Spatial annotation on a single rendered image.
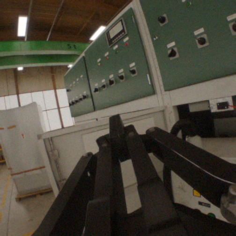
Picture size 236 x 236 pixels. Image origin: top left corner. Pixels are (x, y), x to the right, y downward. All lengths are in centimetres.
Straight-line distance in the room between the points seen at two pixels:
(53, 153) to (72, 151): 8
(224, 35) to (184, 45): 17
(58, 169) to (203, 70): 71
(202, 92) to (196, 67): 11
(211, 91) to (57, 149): 68
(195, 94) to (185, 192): 42
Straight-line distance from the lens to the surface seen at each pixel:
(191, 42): 69
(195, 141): 57
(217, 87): 66
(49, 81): 1189
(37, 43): 677
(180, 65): 69
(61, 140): 60
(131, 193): 73
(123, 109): 101
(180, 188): 65
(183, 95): 71
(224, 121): 131
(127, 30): 95
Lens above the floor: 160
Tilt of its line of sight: 3 degrees down
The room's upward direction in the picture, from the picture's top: 12 degrees counter-clockwise
